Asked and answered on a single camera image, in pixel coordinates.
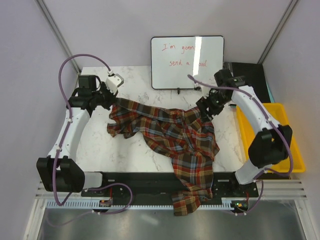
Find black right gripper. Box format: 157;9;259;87
195;91;230;125

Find plaid long sleeve shirt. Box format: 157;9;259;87
107;98;220;216

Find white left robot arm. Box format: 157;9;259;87
36;74;124;197

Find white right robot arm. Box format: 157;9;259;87
188;68;294;197

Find black flat box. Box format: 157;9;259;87
223;62;274;103

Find small whiteboard with stand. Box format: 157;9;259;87
150;35;225;90

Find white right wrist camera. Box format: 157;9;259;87
193;82;208;98

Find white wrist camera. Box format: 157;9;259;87
105;73;124;95
193;82;208;98

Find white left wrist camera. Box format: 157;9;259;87
105;73;124;95

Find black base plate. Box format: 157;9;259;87
81;172;259;206

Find aluminium extrusion rail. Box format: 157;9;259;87
261;179;307;200

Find white slotted cable duct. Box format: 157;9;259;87
45;199;244;211

